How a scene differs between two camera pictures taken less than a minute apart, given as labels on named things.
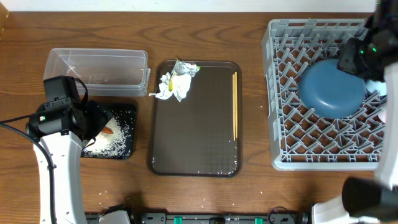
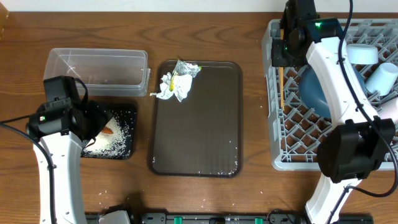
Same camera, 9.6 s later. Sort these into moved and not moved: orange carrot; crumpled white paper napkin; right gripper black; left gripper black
Moved: right gripper black
Not moved: orange carrot; crumpled white paper napkin; left gripper black
